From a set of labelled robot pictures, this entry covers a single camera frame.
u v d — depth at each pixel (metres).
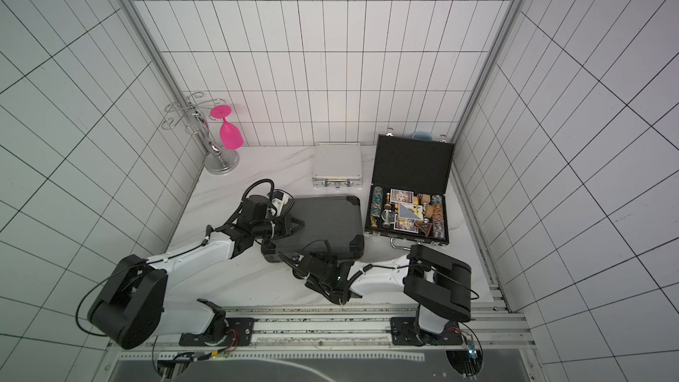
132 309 0.41
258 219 0.69
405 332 0.72
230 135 1.00
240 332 0.72
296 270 0.60
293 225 0.78
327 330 0.74
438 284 0.44
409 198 0.98
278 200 0.80
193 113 0.93
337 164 1.08
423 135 1.14
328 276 0.63
